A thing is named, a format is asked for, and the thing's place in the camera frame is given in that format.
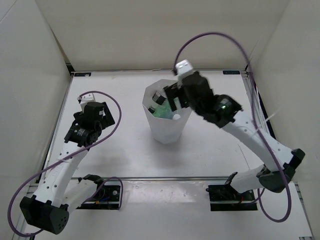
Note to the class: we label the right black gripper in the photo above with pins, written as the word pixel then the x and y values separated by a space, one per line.
pixel 173 91

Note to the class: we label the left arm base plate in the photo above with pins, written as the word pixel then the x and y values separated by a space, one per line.
pixel 109 195

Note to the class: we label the green plastic bottle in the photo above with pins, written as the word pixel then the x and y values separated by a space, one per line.
pixel 164 111

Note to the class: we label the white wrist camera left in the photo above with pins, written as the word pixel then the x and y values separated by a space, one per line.
pixel 85 99

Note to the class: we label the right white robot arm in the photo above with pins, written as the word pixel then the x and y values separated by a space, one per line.
pixel 279 162

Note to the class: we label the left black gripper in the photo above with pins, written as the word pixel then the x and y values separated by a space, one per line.
pixel 107 119

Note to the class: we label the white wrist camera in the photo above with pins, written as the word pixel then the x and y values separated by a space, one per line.
pixel 85 99
pixel 183 69

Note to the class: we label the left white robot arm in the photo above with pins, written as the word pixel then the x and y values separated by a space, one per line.
pixel 50 206

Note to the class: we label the white octagonal bin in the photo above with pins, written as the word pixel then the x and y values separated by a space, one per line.
pixel 165 131

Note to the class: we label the clear bottle black label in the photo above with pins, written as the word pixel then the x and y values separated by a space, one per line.
pixel 156 101

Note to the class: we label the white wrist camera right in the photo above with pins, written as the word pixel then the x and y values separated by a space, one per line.
pixel 183 69

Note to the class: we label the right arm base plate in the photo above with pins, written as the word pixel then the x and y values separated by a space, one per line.
pixel 223 198

